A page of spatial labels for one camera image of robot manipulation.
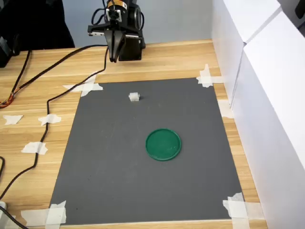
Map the small white plastic terminal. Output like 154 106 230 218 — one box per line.
128 92 141 103

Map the round green lid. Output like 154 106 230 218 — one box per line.
145 128 182 162

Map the white tape cross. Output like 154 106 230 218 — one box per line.
223 192 265 229
20 200 67 226
196 63 224 88
62 75 104 97

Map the black device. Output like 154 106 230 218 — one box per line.
0 34 21 69

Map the white partition panel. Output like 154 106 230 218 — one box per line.
211 0 283 110
230 4 305 229

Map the loose white tape scrap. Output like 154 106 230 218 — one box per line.
2 114 24 126

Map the dark grey mat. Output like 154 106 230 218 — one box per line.
49 77 245 226

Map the white tape piece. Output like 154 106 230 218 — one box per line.
218 100 235 119

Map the small camera box with board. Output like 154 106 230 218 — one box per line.
106 8 122 24

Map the long black cable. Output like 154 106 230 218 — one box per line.
0 44 108 107

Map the thick black camera cable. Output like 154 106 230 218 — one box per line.
0 44 108 200

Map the thin cable with orange wires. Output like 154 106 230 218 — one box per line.
0 49 32 109

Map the white tape over cable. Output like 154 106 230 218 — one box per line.
21 142 48 155
38 114 62 126

